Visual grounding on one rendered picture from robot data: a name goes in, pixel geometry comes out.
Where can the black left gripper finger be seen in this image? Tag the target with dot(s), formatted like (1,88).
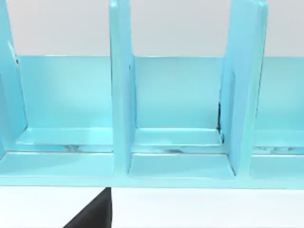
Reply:
(97,211)

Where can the light blue rack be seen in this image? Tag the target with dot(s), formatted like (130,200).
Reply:
(166,107)

